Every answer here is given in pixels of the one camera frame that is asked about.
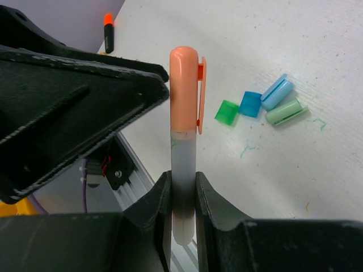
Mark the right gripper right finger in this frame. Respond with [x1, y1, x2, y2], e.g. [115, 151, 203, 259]
[196, 172, 362, 271]

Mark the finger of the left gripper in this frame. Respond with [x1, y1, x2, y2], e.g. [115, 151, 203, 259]
[1, 46, 169, 204]
[1, 5, 169, 82]

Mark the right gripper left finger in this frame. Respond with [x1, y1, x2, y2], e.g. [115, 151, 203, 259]
[1, 172, 171, 271]

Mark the orange-capped black highlighter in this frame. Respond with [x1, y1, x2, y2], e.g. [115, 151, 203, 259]
[104, 13, 114, 54]

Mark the green highlighter cap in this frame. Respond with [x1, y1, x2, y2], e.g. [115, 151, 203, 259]
[214, 100, 239, 127]

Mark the light green pen cap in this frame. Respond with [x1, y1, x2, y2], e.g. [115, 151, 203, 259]
[265, 99, 308, 126]

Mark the peach translucent pen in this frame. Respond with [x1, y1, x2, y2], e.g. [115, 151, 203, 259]
[170, 46, 207, 245]

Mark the blue highlighter cap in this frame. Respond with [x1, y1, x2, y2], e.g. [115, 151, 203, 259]
[238, 91, 262, 118]

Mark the light blue pen cap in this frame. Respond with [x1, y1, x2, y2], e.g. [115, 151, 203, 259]
[260, 74, 293, 111]

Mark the aluminium front rail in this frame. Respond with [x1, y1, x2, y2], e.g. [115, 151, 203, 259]
[114, 132, 199, 271]

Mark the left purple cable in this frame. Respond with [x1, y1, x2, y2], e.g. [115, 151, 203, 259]
[33, 158, 89, 215]

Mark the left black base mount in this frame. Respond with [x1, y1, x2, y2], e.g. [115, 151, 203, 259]
[87, 137, 135, 191]

